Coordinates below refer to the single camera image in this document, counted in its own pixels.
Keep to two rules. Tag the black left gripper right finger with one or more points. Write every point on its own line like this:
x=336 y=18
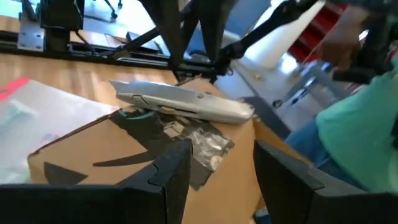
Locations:
x=280 y=186

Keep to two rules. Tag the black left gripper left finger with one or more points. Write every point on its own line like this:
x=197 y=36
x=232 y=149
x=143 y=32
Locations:
x=168 y=186

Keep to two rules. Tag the taped brown cardboard box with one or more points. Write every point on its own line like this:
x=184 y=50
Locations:
x=109 y=146

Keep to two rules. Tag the grey white box cutter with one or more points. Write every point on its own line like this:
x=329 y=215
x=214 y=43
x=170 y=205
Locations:
x=186 y=102

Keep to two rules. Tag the white mesh pouch red trim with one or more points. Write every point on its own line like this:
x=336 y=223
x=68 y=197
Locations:
x=46 y=118

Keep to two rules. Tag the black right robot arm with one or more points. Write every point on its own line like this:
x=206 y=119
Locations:
x=59 y=18

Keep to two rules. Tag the person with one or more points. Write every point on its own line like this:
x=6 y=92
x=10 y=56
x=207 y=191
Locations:
x=357 y=133

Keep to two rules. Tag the red ribbed crate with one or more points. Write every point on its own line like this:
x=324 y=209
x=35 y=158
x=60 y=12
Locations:
x=311 y=34

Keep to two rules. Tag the person's hand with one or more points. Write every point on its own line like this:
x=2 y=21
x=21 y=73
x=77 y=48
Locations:
x=342 y=37

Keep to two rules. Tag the white stand post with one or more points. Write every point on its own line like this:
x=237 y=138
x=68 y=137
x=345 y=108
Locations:
x=280 y=40

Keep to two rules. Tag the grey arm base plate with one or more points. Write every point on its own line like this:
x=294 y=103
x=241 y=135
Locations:
x=29 y=34

